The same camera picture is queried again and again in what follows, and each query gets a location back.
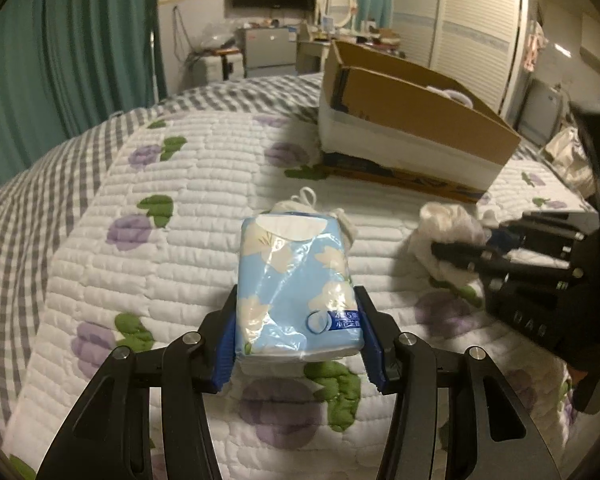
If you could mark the white bag of laundry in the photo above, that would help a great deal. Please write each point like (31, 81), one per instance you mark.
(567, 155)

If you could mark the beige small socks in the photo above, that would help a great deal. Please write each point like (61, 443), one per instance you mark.
(305, 201)

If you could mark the cardboard box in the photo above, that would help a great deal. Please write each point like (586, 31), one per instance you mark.
(377, 122)

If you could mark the white washing machine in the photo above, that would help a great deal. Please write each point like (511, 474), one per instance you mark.
(540, 113)

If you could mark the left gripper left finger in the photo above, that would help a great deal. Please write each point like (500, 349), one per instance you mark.
(106, 434)

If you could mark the white floral quilt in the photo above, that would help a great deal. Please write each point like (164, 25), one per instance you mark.
(129, 234)

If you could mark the white dressing table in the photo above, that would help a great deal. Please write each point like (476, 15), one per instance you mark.
(313, 51)

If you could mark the small silver fridge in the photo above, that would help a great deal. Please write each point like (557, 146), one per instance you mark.
(268, 51)

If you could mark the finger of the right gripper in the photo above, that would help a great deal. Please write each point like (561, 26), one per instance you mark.
(483, 260)
(551, 233)

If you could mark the cream cloth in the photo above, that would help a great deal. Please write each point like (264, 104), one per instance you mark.
(440, 223)

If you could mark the white sliding wardrobe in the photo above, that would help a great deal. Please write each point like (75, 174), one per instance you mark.
(479, 43)

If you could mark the teal left curtain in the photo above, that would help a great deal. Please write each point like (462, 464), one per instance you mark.
(67, 65)

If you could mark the blue floral tissue pack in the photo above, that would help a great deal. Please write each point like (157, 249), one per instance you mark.
(295, 297)

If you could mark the white green fuzzy rope toy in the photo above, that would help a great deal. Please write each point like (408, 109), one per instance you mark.
(452, 95)

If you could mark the white oval vanity mirror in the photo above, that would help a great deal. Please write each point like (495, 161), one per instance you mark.
(335, 14)

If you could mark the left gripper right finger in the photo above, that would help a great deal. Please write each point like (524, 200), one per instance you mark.
(491, 435)

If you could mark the white drawer cabinet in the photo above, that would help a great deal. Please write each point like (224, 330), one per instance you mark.
(217, 66)

